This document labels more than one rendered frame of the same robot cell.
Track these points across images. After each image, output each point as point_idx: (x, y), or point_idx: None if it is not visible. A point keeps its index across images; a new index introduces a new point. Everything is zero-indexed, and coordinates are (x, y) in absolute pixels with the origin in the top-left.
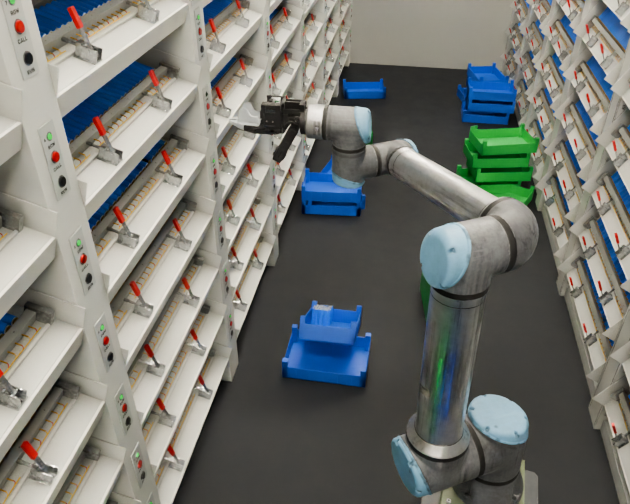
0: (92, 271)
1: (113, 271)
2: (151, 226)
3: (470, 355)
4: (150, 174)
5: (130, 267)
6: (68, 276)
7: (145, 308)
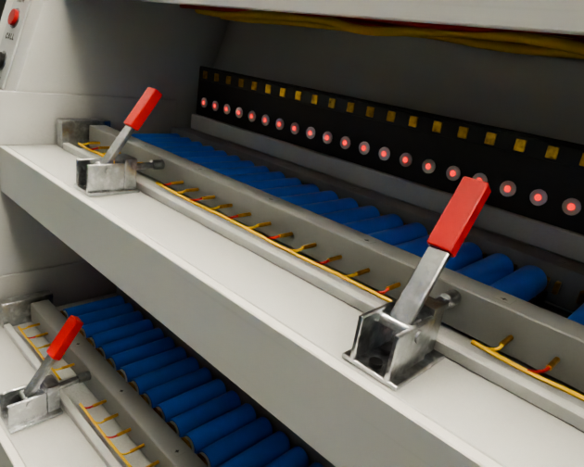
0: (9, 61)
1: (42, 160)
2: (131, 225)
3: None
4: (400, 266)
5: (47, 205)
6: (1, 19)
7: (18, 387)
